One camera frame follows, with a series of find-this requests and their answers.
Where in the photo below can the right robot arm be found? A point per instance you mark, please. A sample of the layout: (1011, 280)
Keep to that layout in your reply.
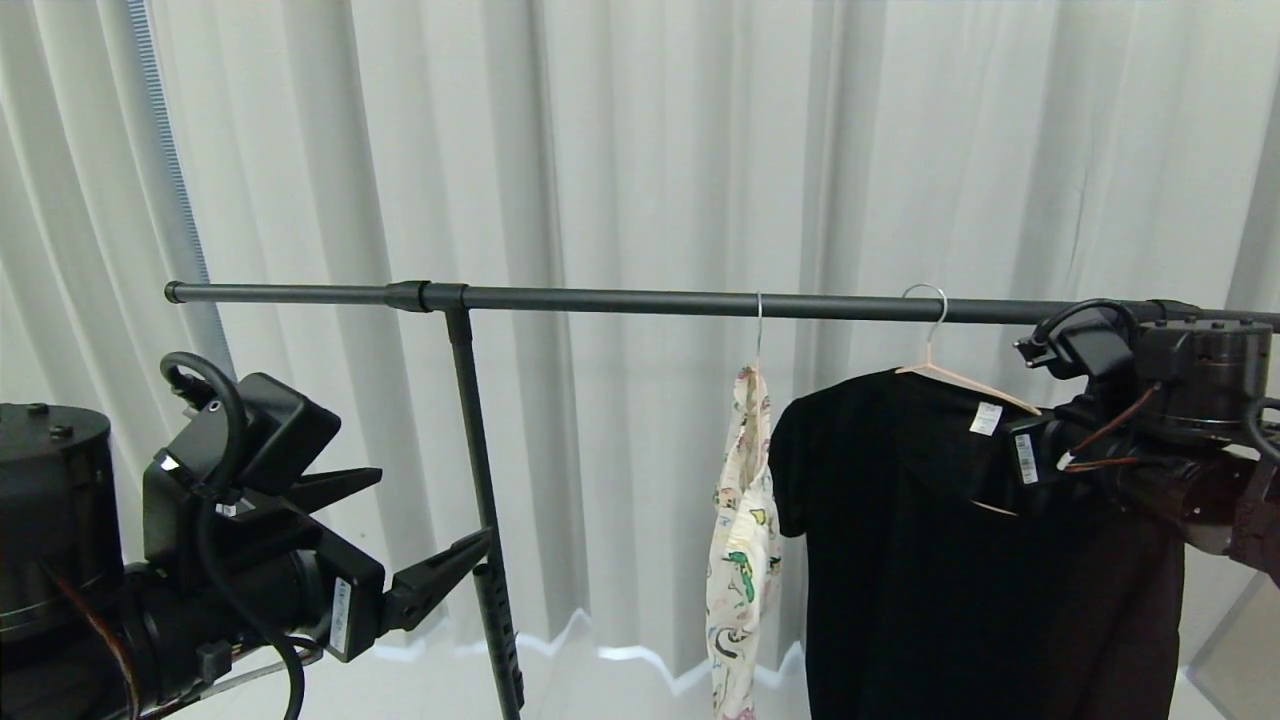
(1210, 400)

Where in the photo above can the cream printed garment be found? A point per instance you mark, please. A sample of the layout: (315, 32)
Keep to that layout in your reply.
(742, 560)

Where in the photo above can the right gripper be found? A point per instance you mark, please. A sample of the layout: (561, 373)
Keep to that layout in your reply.
(1060, 460)

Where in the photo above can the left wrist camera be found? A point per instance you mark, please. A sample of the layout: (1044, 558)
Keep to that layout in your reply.
(260, 440)

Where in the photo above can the pink clothes hanger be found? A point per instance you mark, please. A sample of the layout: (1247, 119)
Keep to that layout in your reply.
(759, 325)
(960, 380)

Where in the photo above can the black garment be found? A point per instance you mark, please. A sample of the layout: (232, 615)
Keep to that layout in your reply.
(900, 560)

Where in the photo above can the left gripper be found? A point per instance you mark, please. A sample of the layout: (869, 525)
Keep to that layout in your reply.
(240, 600)

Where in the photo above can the black clothes rack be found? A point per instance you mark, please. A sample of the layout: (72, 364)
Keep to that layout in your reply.
(620, 300)

